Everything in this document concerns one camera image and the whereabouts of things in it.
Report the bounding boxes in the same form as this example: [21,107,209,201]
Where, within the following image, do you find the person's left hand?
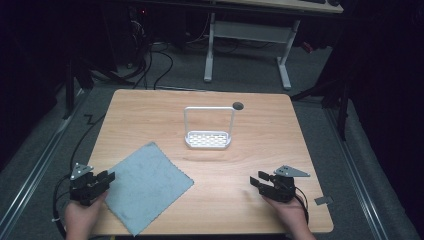
[64,191,110,240]

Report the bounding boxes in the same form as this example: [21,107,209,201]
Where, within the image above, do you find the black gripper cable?
[294,185,310,225]
[51,113,108,240]

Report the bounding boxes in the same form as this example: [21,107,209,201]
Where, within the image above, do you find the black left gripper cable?
[51,113,108,240]

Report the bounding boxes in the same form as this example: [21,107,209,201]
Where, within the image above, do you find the black floor cables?
[132,41,175,91]

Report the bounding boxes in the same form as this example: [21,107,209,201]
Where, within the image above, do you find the white rack with handle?
[183,105,236,150]

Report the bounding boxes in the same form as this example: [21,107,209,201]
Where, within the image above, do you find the person's right hand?
[261,195,317,240]

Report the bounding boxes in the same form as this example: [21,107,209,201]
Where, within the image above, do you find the white-framed desk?
[203,0,345,91]

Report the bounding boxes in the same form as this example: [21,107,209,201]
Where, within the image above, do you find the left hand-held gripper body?
[68,162,110,207]

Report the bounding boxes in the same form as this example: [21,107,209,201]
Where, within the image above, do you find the dark computer tower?
[127,5,152,69]

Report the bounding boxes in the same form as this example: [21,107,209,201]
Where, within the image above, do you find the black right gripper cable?
[294,185,310,225]

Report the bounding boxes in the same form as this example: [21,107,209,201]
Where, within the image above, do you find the black metal stand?
[62,54,96,120]
[289,74,353,142]

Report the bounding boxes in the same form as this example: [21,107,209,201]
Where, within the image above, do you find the metal floor rail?
[323,107,390,240]
[0,89,88,236]

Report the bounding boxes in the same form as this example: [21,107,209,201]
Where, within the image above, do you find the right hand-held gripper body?
[258,165,311,204]

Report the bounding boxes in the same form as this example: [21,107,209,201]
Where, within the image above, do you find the grey cloth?
[104,141,195,237]

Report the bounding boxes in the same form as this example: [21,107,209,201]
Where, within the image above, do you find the grey tape piece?
[313,195,335,206]

